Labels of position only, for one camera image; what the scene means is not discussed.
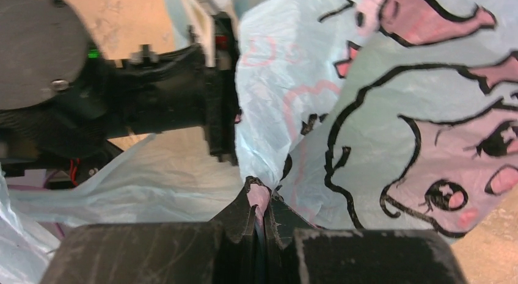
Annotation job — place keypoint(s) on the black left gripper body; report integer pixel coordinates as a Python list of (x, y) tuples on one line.
[(152, 93)]

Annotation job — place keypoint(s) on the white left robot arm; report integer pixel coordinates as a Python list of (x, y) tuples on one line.
[(62, 100)]

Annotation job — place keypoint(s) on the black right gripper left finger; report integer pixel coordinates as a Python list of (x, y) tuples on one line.
[(220, 250)]

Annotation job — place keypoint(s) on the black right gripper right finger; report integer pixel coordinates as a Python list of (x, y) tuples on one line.
[(300, 253)]

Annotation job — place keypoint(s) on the light blue plastic bag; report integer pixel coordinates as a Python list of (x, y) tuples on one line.
[(358, 114)]

